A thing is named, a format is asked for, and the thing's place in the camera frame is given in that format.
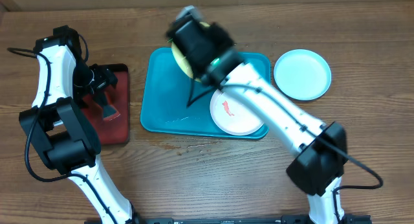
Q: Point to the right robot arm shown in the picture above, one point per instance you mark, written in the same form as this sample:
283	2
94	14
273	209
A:
319	149

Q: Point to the red green sponge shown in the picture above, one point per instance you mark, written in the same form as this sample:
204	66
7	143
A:
109	112

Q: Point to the white pink plate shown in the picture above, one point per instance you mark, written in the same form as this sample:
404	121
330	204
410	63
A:
231	116

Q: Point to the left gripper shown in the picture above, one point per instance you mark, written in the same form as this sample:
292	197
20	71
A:
104	76

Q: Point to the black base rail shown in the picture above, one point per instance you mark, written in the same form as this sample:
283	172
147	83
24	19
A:
286	219

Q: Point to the teal plastic tray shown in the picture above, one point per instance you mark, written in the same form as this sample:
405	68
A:
171	105

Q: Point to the yellow-green plate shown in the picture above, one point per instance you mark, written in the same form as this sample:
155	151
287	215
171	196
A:
182	63

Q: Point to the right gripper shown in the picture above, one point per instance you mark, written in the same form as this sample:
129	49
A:
218	37

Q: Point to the red black small tray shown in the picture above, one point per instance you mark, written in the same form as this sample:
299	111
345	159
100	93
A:
115	131

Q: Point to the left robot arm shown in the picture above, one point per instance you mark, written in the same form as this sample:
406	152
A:
78	109

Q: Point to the light blue plate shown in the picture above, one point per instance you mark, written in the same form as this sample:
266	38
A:
302	75

